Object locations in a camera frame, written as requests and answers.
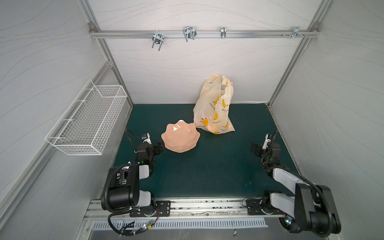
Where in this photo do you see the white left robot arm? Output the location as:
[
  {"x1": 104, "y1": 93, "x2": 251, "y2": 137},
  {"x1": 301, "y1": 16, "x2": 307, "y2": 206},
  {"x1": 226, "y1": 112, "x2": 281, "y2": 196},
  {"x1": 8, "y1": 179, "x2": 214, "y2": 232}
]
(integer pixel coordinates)
[{"x1": 101, "y1": 142, "x2": 164, "y2": 216}]

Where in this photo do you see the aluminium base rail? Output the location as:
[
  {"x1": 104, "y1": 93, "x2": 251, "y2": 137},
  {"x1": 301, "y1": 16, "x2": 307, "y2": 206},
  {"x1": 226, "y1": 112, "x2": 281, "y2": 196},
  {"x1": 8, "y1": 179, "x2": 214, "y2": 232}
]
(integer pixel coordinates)
[{"x1": 83, "y1": 196, "x2": 331, "y2": 220}]

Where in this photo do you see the white vented floor strip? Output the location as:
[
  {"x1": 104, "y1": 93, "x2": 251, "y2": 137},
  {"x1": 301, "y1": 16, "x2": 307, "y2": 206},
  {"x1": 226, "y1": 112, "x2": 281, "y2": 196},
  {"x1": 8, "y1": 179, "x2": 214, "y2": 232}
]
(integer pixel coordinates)
[{"x1": 92, "y1": 218, "x2": 268, "y2": 231}]

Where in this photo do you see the black corrugated left cable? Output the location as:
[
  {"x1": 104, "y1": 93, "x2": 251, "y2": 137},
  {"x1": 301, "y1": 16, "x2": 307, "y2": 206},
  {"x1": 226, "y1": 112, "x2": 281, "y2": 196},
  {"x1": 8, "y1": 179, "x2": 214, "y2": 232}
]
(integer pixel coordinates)
[{"x1": 100, "y1": 128, "x2": 160, "y2": 237}]

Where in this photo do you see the cream banana-print plastic bag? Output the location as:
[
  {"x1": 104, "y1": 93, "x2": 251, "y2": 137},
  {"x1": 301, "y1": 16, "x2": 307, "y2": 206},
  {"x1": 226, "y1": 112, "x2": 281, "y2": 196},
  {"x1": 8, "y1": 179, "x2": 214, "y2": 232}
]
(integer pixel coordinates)
[{"x1": 193, "y1": 74, "x2": 235, "y2": 135}]

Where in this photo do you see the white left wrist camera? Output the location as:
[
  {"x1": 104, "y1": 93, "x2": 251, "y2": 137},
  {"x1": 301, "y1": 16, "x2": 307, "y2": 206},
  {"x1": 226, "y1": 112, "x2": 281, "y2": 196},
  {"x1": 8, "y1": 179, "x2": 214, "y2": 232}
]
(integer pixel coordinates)
[{"x1": 141, "y1": 133, "x2": 152, "y2": 145}]

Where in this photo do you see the metal bracket hook right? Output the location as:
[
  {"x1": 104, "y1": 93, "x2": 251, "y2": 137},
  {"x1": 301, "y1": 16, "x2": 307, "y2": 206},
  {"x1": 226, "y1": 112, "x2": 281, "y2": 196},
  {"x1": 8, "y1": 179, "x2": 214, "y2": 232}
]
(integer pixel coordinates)
[{"x1": 282, "y1": 27, "x2": 309, "y2": 39}]

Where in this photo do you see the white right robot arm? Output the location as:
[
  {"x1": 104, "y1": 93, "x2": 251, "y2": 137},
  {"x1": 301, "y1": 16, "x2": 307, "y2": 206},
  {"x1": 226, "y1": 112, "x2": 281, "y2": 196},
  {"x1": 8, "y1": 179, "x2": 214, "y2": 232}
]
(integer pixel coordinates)
[{"x1": 246, "y1": 140, "x2": 342, "y2": 238}]

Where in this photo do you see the white wire basket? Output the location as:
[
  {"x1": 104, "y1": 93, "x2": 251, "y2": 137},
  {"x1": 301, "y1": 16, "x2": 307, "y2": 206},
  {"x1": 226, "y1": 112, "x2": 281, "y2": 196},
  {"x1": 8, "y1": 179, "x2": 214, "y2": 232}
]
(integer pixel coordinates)
[{"x1": 45, "y1": 80, "x2": 127, "y2": 156}]

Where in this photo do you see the aluminium top crossbar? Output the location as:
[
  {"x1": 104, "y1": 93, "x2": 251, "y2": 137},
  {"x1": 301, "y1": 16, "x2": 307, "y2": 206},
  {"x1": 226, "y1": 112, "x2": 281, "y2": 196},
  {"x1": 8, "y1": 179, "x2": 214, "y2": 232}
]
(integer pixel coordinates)
[{"x1": 90, "y1": 29, "x2": 321, "y2": 39}]

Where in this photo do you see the metal u-bolt hook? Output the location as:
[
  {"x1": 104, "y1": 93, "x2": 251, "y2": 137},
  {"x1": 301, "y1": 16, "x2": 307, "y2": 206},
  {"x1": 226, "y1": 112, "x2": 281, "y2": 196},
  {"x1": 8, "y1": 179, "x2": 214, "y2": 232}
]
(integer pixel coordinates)
[
  {"x1": 183, "y1": 27, "x2": 197, "y2": 42},
  {"x1": 152, "y1": 33, "x2": 164, "y2": 51}
]

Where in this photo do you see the metal U-bolt hook left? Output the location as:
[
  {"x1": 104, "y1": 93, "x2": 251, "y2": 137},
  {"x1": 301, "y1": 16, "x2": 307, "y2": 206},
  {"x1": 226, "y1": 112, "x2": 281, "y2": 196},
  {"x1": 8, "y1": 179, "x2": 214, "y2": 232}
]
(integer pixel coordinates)
[{"x1": 152, "y1": 33, "x2": 164, "y2": 51}]

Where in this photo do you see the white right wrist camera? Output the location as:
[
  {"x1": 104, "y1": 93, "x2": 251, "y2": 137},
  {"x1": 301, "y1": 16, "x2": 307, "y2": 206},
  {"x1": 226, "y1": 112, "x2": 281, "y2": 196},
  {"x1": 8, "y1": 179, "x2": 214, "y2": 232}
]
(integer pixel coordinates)
[{"x1": 262, "y1": 134, "x2": 271, "y2": 150}]

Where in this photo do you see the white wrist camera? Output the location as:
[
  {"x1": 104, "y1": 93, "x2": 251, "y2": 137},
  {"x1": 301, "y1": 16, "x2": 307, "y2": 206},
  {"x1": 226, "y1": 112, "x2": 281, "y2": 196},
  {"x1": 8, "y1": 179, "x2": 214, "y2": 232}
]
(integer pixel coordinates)
[
  {"x1": 262, "y1": 134, "x2": 271, "y2": 150},
  {"x1": 141, "y1": 133, "x2": 152, "y2": 145}
]

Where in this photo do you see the metal clamp hook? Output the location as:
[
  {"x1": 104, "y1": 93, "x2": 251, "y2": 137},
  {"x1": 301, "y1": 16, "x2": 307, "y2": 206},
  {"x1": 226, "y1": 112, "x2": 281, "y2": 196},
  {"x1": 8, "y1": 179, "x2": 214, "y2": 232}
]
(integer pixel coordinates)
[{"x1": 221, "y1": 27, "x2": 227, "y2": 39}]

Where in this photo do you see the metal U-bolt hook middle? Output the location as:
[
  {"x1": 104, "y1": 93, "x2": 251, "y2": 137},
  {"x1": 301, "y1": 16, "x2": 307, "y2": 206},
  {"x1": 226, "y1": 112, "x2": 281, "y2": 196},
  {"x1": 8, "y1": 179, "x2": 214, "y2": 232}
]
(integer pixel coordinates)
[{"x1": 183, "y1": 27, "x2": 197, "y2": 42}]

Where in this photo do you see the pink scalloped plastic bowl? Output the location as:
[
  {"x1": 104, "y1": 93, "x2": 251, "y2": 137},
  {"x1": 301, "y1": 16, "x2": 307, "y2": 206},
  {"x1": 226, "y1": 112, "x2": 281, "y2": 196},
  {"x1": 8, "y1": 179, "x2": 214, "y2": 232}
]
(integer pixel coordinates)
[{"x1": 161, "y1": 120, "x2": 201, "y2": 153}]

